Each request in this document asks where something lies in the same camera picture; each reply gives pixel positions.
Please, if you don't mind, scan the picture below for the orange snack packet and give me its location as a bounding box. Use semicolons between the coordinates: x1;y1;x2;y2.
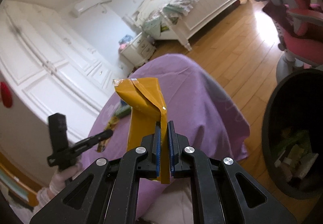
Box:
113;77;170;184

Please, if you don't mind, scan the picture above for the black trash bin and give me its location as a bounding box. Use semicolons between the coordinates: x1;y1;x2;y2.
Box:
262;69;322;199

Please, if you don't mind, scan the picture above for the white gloved hand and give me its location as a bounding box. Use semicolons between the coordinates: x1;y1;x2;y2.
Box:
49;162;83;196

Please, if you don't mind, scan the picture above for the orange fruit wrapper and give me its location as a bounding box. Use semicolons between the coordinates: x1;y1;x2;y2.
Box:
96;115;119;153

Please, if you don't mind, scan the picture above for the green plastic wrapper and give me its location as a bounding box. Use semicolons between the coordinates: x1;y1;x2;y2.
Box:
114;100;131;119

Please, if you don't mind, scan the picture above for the white wardrobe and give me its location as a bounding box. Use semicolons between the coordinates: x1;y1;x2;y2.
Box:
1;0;124;142

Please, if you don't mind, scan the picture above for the purple table cloth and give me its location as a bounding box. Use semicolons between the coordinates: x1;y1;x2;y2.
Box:
80;53;251;221

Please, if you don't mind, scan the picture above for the white nightstand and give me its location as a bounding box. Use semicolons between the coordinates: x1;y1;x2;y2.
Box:
121;33;156;67

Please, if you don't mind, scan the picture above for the white air conditioner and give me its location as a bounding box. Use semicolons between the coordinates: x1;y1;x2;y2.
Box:
71;0;102;17

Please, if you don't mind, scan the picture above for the pink desk chair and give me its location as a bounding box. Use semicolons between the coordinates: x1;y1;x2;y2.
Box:
256;0;322;82

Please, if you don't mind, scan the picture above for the red wall ornament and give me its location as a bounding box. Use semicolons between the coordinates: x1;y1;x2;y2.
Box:
1;82;13;109

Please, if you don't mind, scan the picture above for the white bed frame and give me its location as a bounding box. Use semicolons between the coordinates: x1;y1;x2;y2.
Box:
126;0;249;52

